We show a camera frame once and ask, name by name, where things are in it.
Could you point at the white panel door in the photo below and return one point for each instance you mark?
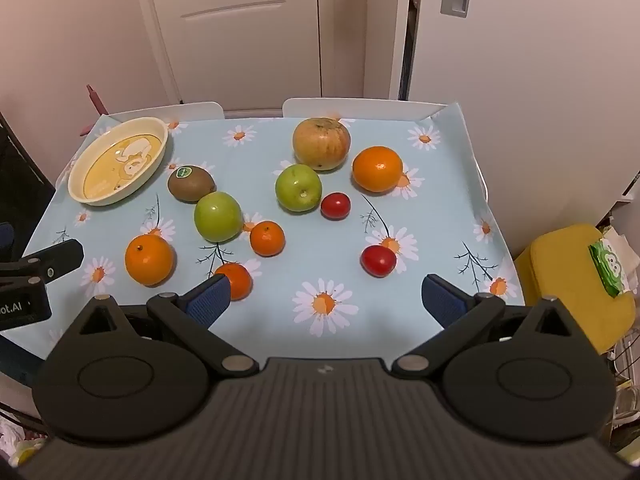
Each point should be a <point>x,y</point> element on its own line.
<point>240,50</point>

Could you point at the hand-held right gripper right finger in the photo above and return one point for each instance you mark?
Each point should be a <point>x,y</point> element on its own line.
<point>442,302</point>

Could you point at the green wipes packet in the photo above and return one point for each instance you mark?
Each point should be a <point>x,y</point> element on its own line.
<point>607,266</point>

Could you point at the large orange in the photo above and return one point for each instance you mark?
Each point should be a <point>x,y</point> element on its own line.
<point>377,169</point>
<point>149,260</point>

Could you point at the blue daisy print tablecloth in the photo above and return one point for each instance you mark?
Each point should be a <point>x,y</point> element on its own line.
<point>310,252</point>

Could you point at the red cherry tomato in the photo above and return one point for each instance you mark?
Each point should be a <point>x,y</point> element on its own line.
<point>378,260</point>
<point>335,206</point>

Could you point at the white plastic bag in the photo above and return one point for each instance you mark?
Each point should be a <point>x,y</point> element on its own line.
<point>20,447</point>

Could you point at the large red yellow apple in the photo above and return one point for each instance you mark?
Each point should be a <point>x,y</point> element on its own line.
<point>321,142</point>

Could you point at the cream yellow oval plate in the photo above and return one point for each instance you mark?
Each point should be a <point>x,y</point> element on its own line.
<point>120,160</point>

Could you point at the white sliding door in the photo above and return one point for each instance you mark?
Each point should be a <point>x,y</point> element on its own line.
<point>525,85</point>

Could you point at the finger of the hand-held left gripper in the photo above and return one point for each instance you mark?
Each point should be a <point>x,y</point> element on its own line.
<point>5,240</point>
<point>55,259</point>

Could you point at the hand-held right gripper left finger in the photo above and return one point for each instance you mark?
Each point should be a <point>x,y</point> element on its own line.
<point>207,302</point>

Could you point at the brown kiwi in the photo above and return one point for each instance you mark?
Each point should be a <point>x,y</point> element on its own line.
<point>190,186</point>

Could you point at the yellow stool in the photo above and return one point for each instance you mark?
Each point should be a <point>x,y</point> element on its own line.
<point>560,280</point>

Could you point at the small mandarin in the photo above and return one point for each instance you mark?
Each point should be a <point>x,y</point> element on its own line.
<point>267,238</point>
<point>241,280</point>

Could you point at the dark blue cloth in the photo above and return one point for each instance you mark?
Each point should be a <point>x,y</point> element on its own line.
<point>15,365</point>

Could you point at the green apple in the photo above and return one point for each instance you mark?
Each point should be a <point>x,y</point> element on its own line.
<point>217,217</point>
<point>298,187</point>

